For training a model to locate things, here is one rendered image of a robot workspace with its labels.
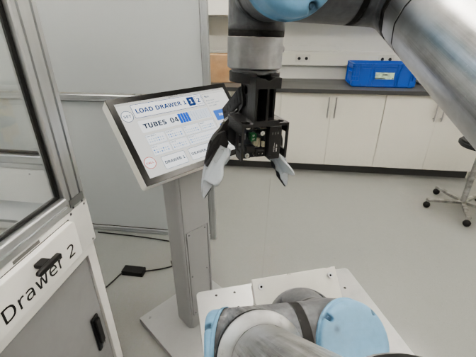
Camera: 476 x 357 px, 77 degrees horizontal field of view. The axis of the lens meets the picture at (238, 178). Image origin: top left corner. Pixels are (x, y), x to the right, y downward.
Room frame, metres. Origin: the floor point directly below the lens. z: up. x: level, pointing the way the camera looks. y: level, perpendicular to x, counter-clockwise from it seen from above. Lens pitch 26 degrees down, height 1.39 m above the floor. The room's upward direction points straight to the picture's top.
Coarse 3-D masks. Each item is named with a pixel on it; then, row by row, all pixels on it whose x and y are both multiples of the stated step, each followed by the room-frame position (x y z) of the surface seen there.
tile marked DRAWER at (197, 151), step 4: (200, 144) 1.05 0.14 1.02; (204, 144) 1.06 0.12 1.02; (188, 148) 1.01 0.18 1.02; (192, 148) 1.02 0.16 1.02; (196, 148) 1.03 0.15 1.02; (200, 148) 1.04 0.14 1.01; (204, 148) 1.05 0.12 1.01; (192, 152) 1.01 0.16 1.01; (196, 152) 1.02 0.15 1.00; (200, 152) 1.03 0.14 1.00; (204, 152) 1.03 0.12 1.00; (192, 156) 1.00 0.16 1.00; (196, 156) 1.01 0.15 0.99; (200, 156) 1.02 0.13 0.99; (204, 156) 1.02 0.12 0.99
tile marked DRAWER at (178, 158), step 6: (162, 156) 0.94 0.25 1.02; (168, 156) 0.95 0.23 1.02; (174, 156) 0.96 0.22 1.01; (180, 156) 0.97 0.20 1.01; (186, 156) 0.98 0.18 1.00; (168, 162) 0.93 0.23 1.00; (174, 162) 0.94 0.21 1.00; (180, 162) 0.95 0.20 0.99; (186, 162) 0.97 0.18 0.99; (168, 168) 0.91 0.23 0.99
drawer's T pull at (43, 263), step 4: (52, 256) 0.56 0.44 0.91; (56, 256) 0.57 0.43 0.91; (60, 256) 0.58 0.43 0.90; (40, 260) 0.55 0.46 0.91; (44, 260) 0.55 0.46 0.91; (48, 260) 0.55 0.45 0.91; (52, 260) 0.55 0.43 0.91; (56, 260) 0.56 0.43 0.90; (36, 264) 0.54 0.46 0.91; (40, 264) 0.54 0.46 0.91; (44, 264) 0.54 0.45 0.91; (48, 264) 0.54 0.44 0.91; (52, 264) 0.55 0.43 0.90; (36, 268) 0.54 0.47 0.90; (40, 268) 0.52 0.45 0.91; (44, 268) 0.53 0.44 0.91; (48, 268) 0.53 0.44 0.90; (36, 272) 0.51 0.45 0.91; (40, 272) 0.51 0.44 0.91; (44, 272) 0.52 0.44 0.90; (40, 276) 0.51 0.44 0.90
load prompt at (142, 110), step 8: (184, 96) 1.16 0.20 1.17; (192, 96) 1.19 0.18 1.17; (200, 96) 1.21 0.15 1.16; (136, 104) 1.02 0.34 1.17; (144, 104) 1.04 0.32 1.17; (152, 104) 1.06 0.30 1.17; (160, 104) 1.08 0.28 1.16; (168, 104) 1.10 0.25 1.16; (176, 104) 1.12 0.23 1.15; (184, 104) 1.14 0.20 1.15; (192, 104) 1.16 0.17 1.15; (200, 104) 1.18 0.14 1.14; (136, 112) 1.00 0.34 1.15; (144, 112) 1.02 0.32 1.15; (152, 112) 1.04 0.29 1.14; (160, 112) 1.05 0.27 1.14; (168, 112) 1.07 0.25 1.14
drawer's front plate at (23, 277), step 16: (64, 224) 0.68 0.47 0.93; (48, 240) 0.61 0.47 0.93; (64, 240) 0.64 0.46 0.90; (32, 256) 0.55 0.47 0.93; (48, 256) 0.58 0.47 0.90; (64, 256) 0.63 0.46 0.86; (16, 272) 0.50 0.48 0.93; (32, 272) 0.53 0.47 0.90; (48, 272) 0.57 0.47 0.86; (0, 288) 0.46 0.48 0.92; (16, 288) 0.48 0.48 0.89; (48, 288) 0.55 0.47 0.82; (0, 304) 0.44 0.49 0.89; (16, 304) 0.47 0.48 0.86; (32, 304) 0.50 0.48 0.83; (0, 320) 0.43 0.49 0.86; (16, 320) 0.46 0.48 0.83; (0, 336) 0.42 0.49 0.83
